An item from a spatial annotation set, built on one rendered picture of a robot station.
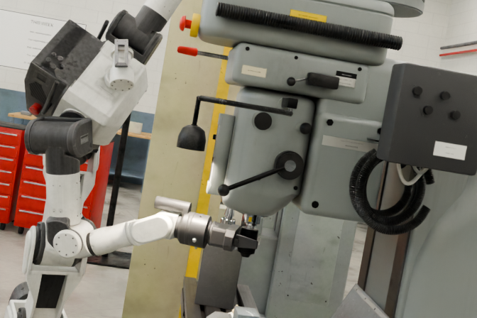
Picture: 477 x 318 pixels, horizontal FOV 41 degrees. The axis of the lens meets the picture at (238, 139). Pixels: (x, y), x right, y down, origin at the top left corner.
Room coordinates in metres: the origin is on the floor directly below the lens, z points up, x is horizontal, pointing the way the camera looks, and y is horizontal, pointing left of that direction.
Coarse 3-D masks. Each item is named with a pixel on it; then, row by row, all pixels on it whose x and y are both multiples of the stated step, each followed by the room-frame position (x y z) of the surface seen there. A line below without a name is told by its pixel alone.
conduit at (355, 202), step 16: (368, 160) 1.41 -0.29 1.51; (352, 176) 1.48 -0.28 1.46; (368, 176) 1.44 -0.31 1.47; (432, 176) 1.43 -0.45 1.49; (352, 192) 1.47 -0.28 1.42; (416, 192) 1.46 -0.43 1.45; (368, 208) 1.44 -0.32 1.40; (400, 208) 1.51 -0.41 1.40; (416, 208) 1.46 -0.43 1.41; (368, 224) 1.42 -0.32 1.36; (384, 224) 1.44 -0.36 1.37; (416, 224) 1.43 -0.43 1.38
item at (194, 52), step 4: (180, 48) 1.72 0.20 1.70; (184, 48) 1.72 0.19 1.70; (188, 48) 1.73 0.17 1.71; (192, 48) 1.73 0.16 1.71; (196, 48) 1.73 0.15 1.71; (180, 52) 1.73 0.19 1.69; (184, 52) 1.73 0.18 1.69; (188, 52) 1.73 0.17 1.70; (192, 52) 1.73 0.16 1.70; (196, 52) 1.73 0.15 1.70; (200, 52) 1.73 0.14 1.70; (204, 52) 1.74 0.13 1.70; (208, 56) 1.74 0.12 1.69; (212, 56) 1.74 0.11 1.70; (216, 56) 1.74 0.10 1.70; (220, 56) 1.74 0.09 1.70; (224, 56) 1.74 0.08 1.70; (228, 56) 1.74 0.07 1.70
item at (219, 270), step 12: (204, 252) 1.91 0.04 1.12; (216, 252) 1.91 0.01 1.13; (228, 252) 1.91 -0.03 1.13; (204, 264) 1.91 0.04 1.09; (216, 264) 1.91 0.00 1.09; (228, 264) 1.91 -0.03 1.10; (240, 264) 1.91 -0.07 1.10; (204, 276) 1.91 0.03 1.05; (216, 276) 1.91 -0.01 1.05; (228, 276) 1.91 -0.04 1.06; (204, 288) 1.91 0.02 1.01; (216, 288) 1.91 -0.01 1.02; (228, 288) 1.91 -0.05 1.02; (204, 300) 1.91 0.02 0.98; (216, 300) 1.91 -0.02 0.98; (228, 300) 1.91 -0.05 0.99
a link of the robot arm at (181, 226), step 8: (160, 200) 1.68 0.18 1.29; (168, 200) 1.68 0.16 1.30; (176, 200) 1.68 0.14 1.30; (160, 208) 1.68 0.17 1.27; (168, 208) 1.68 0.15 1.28; (176, 208) 1.67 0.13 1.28; (184, 208) 1.67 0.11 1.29; (168, 216) 1.66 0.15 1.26; (176, 216) 1.67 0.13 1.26; (184, 216) 1.66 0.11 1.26; (192, 216) 1.66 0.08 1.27; (176, 224) 1.66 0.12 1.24; (184, 224) 1.65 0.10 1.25; (176, 232) 1.66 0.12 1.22; (184, 232) 1.64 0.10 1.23; (184, 240) 1.65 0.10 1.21
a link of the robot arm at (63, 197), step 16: (48, 176) 1.68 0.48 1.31; (64, 176) 1.68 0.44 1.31; (48, 192) 1.69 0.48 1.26; (64, 192) 1.68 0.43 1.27; (48, 208) 1.70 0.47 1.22; (64, 208) 1.69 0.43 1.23; (80, 208) 1.74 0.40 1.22; (48, 224) 1.68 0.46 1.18; (64, 224) 1.68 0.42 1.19; (48, 240) 1.69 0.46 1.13; (64, 240) 1.67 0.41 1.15; (80, 240) 1.67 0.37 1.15; (64, 256) 1.68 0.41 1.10
